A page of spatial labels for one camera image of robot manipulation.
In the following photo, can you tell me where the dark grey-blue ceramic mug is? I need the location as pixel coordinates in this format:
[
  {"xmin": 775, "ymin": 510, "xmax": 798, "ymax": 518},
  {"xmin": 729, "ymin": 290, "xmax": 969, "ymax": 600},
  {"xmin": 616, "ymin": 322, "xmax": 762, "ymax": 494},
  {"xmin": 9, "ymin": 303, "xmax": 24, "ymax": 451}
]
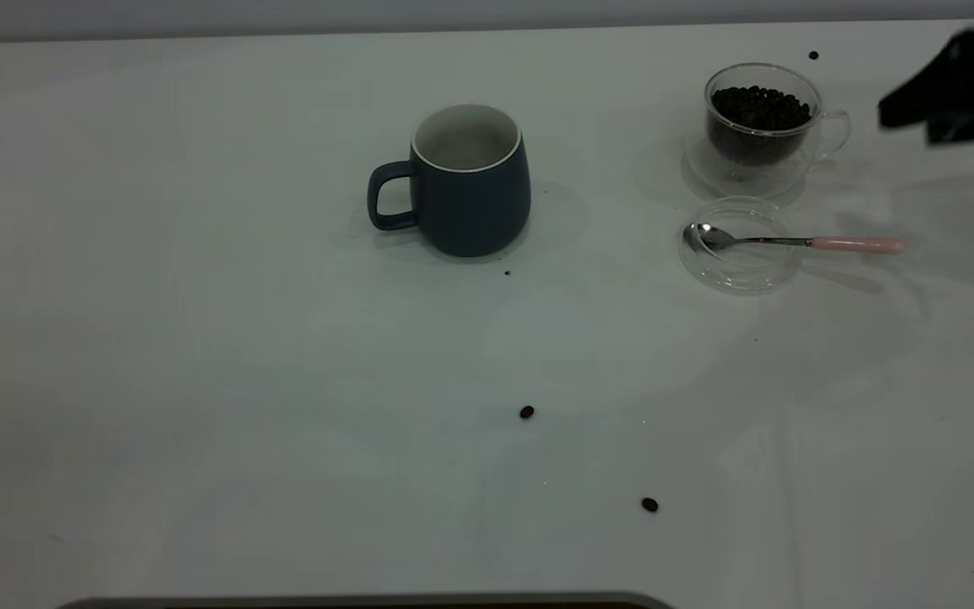
[{"xmin": 368, "ymin": 104, "xmax": 532, "ymax": 258}]

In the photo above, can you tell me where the clear round glass lid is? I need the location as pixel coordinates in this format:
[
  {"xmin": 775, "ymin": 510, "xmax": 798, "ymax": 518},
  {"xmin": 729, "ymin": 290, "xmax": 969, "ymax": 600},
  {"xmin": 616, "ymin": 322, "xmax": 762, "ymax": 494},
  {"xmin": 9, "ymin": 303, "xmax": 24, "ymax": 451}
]
[{"xmin": 678, "ymin": 196, "xmax": 804, "ymax": 295}]

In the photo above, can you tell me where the clear glass cup with handle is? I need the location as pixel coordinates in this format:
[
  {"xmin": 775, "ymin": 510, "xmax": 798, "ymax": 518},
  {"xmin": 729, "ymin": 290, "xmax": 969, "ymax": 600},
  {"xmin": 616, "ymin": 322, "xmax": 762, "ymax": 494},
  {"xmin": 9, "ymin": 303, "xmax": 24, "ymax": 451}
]
[{"xmin": 703, "ymin": 63, "xmax": 851, "ymax": 183}]

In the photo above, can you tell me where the coffee beans heap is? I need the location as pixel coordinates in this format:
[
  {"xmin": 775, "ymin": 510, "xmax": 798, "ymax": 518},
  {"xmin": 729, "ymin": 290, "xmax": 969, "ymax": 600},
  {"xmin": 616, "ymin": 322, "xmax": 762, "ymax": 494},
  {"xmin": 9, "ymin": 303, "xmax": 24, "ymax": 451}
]
[{"xmin": 709, "ymin": 85, "xmax": 813, "ymax": 167}]

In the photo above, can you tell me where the clear glass saucer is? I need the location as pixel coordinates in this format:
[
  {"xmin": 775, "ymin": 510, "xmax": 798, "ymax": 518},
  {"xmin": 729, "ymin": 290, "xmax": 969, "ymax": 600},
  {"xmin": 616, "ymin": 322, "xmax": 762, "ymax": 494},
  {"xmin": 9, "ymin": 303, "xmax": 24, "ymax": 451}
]
[{"xmin": 684, "ymin": 135, "xmax": 807, "ymax": 202}]

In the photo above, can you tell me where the metal spoon with pink handle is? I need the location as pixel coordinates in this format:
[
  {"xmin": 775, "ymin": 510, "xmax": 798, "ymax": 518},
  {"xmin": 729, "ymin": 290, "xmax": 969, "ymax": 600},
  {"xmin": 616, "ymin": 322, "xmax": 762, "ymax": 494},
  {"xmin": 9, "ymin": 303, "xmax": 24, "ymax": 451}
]
[{"xmin": 683, "ymin": 223, "xmax": 906, "ymax": 255}]

